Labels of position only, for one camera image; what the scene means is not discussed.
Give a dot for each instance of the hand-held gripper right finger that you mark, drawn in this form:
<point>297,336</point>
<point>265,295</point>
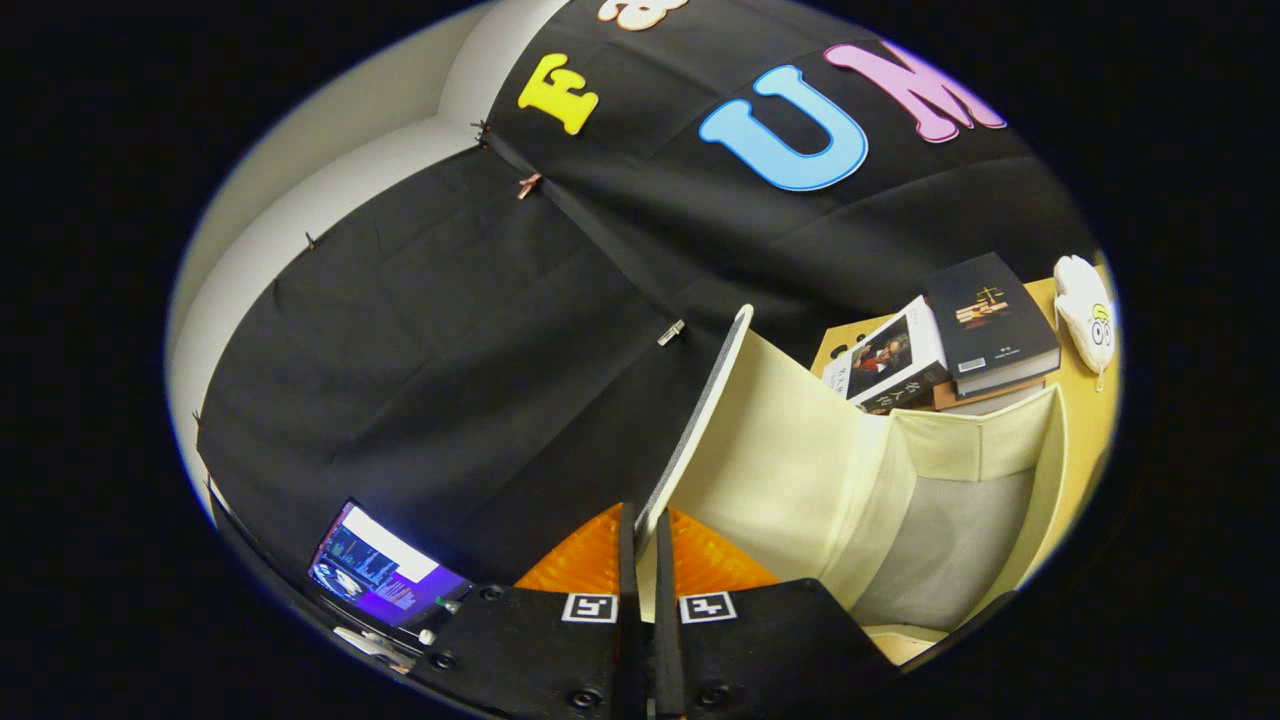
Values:
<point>664,570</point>

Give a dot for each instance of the grey fabric storage box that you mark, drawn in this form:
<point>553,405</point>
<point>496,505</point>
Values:
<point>800,450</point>

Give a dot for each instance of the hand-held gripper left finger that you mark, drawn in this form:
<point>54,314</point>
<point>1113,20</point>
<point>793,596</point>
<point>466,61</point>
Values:
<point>628,560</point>

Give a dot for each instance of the black backdrop cloth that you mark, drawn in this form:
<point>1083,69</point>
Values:
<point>450,380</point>

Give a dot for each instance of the black cover book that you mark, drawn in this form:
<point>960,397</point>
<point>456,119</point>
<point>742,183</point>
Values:
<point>985,310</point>

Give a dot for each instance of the silver cloth clip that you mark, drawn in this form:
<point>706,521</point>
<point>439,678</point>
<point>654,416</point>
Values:
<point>671,332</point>

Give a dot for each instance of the red cloth clip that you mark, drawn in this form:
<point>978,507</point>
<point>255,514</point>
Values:
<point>528,185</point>

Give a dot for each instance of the lit computer screen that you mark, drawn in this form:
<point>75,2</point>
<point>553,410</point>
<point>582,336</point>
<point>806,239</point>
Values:
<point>385,570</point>

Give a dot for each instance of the white plush toy with face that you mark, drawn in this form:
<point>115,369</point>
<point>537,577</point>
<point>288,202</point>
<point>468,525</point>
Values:
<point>1085,310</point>

